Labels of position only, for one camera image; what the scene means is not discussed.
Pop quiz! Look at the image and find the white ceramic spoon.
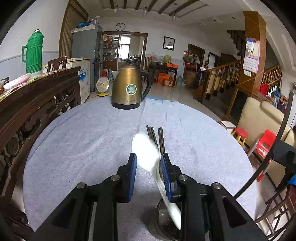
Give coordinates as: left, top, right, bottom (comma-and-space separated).
132, 133, 181, 230

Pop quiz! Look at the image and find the dark metal utensil holder cup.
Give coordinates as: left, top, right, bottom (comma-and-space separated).
147, 198, 180, 240

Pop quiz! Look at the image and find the red plastic child chair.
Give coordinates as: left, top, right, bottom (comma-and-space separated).
247, 128, 277, 182

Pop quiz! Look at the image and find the beige sofa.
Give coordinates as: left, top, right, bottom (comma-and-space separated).
237, 97, 295, 186

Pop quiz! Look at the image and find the red yellow round stool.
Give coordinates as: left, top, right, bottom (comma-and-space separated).
231, 127, 248, 147

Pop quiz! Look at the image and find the small white step stool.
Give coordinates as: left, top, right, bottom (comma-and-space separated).
219, 120, 236, 129

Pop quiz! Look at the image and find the gold electric kettle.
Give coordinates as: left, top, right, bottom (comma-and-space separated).
111, 61, 153, 109

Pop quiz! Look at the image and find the small white fan heater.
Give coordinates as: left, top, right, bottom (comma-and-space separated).
96, 77, 110, 97

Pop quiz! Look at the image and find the wooden stair railing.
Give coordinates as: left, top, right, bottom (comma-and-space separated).
201, 59, 243, 100

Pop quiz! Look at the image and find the dark wooden side table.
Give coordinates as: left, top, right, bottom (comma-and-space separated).
148, 63, 178, 87

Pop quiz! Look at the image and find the white chest freezer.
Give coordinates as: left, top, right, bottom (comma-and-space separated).
42, 56, 90, 104

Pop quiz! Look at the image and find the dark wooden sideboard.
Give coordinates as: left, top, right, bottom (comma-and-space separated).
1, 67, 81, 239

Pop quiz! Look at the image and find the grey refrigerator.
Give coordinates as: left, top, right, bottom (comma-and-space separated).
71, 23, 103, 92

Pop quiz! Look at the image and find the green thermos jug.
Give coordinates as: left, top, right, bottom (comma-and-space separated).
21, 29, 44, 74

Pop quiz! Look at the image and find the black cable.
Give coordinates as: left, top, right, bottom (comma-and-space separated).
233, 90, 295, 200

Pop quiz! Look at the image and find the wall calendar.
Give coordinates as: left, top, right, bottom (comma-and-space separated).
243, 38, 260, 74

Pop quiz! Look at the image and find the framed wall picture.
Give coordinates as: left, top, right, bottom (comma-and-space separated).
163, 36, 175, 51

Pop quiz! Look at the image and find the round wall clock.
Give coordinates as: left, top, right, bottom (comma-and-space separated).
115, 23, 126, 32

